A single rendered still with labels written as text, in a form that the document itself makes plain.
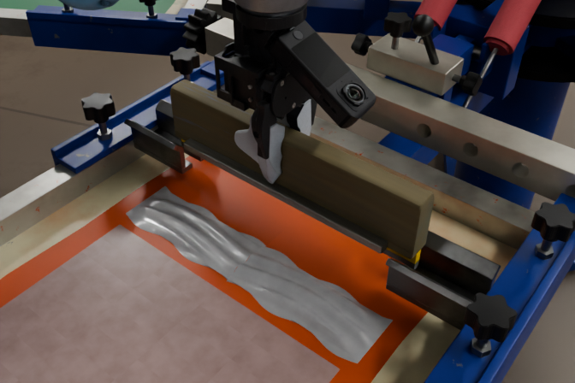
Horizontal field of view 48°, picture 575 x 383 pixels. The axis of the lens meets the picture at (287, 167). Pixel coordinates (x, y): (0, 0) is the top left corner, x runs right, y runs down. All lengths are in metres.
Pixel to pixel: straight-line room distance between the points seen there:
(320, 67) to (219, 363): 0.32
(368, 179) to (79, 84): 2.48
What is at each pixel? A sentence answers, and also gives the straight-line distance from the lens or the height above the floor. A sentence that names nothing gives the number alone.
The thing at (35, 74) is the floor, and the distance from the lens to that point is 3.20.
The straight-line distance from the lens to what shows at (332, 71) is 0.65.
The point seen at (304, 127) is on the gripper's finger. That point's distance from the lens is 0.74.
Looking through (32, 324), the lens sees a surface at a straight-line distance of 0.77.
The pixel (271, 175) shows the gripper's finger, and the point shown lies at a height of 1.06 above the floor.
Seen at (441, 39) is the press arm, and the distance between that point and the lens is 1.07.
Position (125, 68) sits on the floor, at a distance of 3.12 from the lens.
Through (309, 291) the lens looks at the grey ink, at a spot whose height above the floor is 0.96.
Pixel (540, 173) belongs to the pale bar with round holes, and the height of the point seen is 1.02.
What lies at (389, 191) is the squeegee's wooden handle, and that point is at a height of 1.10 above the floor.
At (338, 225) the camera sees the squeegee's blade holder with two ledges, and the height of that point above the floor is 1.04.
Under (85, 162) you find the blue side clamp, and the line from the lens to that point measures 0.88.
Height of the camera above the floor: 1.53
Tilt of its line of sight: 39 degrees down
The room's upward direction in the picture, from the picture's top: straight up
